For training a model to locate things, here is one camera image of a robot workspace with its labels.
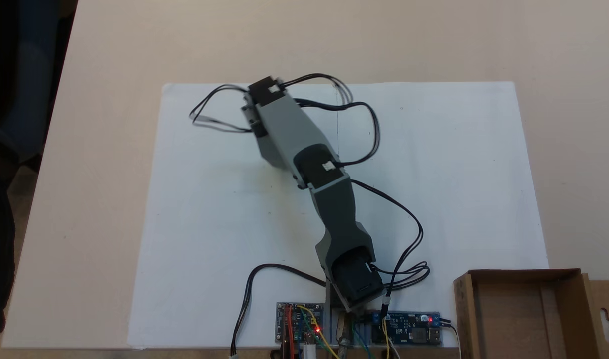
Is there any large white paper sheet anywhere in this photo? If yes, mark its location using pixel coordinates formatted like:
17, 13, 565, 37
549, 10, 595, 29
127, 81, 550, 349

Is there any circuit board with red LED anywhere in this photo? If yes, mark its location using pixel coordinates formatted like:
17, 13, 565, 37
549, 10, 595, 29
276, 301, 326, 346

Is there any metal clamp screw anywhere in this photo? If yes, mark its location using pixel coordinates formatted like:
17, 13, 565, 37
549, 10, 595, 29
337, 313, 354, 359

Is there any blue circuit board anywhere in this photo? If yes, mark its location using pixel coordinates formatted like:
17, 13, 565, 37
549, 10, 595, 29
362, 310, 442, 346

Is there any brown cardboard box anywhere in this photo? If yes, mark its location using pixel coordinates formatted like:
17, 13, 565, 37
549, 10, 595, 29
453, 268, 609, 359

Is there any black gripper servo cable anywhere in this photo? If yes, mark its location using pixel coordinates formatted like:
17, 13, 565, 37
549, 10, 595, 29
189, 83, 253, 134

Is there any black wrist servo cable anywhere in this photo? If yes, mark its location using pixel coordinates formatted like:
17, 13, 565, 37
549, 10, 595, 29
282, 73, 381, 168

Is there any long black power cable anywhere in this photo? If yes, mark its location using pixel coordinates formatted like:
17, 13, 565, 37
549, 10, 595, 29
230, 263, 327, 358

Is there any black elbow servo cable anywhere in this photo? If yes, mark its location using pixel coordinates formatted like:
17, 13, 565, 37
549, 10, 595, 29
351, 179, 431, 306

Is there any red jumper wire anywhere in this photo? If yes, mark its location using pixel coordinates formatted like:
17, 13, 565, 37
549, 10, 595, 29
283, 306, 295, 359

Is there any yellow jumper wire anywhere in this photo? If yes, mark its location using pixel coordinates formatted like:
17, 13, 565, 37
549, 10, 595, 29
296, 304, 332, 358

